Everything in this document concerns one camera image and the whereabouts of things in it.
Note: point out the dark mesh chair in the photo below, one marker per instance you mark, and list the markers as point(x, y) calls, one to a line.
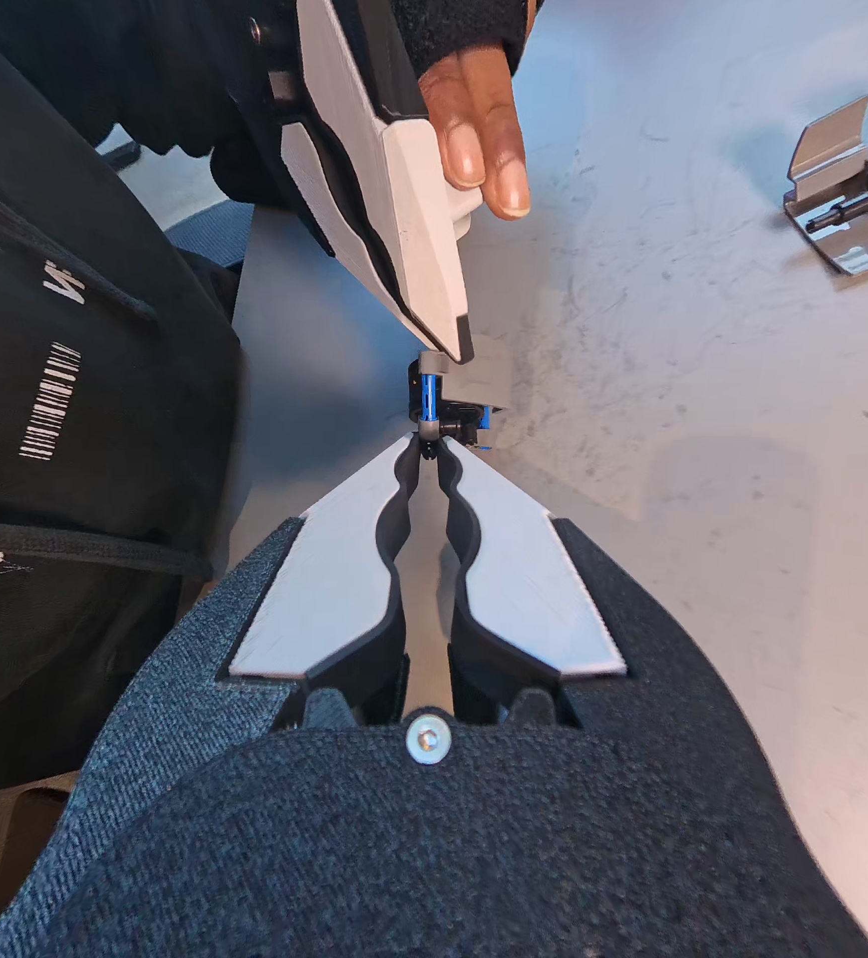
point(213, 232)

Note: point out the person's black hoodie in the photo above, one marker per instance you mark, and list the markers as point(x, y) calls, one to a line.
point(67, 374)

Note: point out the grey desk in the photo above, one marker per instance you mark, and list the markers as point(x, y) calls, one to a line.
point(703, 449)

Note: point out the person's left forearm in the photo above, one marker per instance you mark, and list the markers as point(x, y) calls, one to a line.
point(164, 75)

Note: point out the person's left hand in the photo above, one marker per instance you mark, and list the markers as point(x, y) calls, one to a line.
point(479, 127)

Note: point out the black wheel brick assembly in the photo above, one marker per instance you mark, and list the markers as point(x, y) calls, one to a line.
point(456, 423)

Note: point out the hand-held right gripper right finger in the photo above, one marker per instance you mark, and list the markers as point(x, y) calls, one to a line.
point(538, 599)

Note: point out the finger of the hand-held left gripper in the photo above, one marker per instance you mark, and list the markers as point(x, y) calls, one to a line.
point(314, 179)
point(411, 209)

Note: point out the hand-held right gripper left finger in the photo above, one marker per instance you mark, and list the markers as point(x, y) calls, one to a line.
point(321, 599)

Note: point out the grey brick panel assembly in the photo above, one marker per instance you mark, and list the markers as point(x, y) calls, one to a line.
point(845, 187)

